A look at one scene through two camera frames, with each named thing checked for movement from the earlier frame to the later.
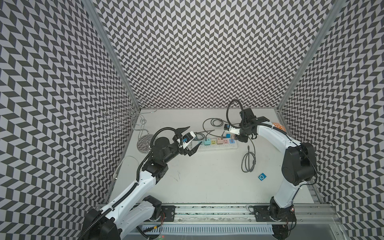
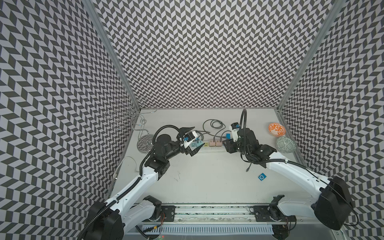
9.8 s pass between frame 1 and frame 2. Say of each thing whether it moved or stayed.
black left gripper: stayed
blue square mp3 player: stayed
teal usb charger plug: moved
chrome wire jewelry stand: stayed
